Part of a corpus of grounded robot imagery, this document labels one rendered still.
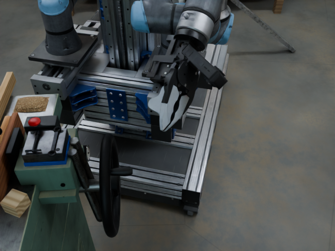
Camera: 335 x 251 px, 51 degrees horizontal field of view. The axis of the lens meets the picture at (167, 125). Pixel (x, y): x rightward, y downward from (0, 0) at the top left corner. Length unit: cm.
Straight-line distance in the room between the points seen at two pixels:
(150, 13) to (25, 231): 59
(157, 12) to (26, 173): 50
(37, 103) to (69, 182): 33
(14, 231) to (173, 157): 114
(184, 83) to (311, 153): 171
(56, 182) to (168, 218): 105
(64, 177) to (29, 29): 281
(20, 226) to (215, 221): 120
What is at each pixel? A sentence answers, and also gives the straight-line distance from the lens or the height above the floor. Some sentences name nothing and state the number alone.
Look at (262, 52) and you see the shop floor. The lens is 316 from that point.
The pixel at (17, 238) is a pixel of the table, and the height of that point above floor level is 90.
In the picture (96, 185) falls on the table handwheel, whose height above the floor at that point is 82.
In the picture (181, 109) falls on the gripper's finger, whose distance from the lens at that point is 72.
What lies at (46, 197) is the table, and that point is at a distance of 96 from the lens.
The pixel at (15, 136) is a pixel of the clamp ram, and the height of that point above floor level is 99.
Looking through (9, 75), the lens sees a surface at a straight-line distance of 128.
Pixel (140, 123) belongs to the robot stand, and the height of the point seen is 50.
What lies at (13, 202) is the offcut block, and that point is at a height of 94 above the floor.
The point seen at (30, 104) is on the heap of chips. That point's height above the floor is 92.
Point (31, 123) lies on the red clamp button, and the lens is 93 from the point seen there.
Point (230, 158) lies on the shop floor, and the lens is 217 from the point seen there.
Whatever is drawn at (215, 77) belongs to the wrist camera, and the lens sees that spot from 67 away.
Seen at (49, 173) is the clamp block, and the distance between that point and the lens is 91.
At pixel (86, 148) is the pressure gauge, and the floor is 69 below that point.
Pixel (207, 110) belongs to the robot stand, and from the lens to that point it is 211.
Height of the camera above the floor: 162
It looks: 44 degrees down
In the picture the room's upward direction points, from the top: straight up
